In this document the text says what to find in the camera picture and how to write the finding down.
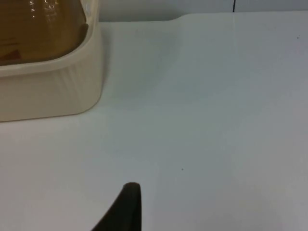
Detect cream box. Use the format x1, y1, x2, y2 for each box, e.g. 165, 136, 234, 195
0, 0, 105, 123

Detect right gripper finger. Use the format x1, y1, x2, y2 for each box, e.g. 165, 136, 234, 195
90, 182, 141, 231

